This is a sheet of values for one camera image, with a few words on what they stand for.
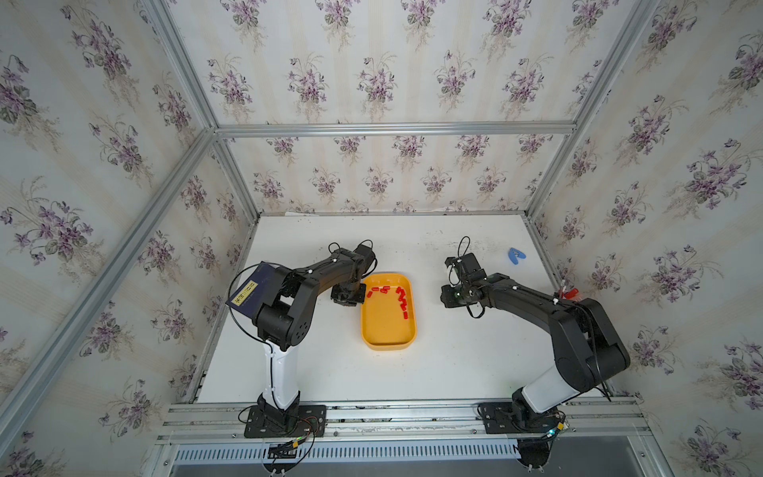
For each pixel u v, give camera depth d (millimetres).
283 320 514
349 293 817
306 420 727
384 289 980
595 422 743
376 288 976
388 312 959
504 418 730
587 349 452
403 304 947
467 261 732
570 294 839
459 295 789
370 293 961
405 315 921
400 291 974
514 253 1075
